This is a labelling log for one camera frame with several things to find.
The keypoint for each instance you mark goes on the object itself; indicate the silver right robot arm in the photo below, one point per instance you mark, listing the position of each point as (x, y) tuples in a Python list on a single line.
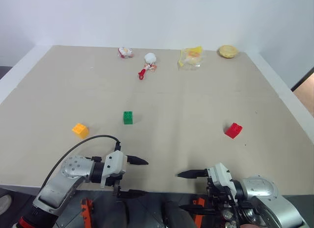
[(265, 196)]

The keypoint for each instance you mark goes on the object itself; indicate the orange bracket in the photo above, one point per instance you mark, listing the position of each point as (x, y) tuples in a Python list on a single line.
[(87, 213), (199, 213)]

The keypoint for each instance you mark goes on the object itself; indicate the orange toy brick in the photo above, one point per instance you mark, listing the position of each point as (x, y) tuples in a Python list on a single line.
[(80, 131)]

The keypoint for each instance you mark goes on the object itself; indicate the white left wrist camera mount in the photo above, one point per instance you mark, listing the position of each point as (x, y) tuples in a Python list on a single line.
[(115, 161)]

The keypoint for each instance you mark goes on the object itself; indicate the green toy brick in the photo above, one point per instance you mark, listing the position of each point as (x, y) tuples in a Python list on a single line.
[(128, 118)]

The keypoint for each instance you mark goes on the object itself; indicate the small red white packaged toy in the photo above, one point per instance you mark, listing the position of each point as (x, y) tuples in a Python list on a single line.
[(125, 52)]

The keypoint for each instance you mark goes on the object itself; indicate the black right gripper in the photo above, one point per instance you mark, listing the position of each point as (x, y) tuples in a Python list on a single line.
[(218, 198)]

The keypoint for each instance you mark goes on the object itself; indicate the clear bag with yellow bread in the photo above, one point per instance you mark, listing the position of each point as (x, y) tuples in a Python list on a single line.
[(192, 57)]

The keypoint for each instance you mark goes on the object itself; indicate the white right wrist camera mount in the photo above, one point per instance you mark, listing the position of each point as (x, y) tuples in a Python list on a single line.
[(219, 177)]

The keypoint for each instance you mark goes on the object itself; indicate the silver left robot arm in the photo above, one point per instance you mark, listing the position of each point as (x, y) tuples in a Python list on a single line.
[(73, 169)]

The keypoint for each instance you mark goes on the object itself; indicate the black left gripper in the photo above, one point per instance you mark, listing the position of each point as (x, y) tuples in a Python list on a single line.
[(116, 181)]

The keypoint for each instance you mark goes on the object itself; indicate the round yellow egg tart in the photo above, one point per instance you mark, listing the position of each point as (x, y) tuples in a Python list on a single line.
[(228, 51)]

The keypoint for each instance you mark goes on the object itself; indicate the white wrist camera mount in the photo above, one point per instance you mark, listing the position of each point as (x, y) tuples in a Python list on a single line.
[(219, 177), (115, 161)]

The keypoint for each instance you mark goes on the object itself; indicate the red toy brick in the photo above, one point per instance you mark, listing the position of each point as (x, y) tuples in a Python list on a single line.
[(233, 130)]

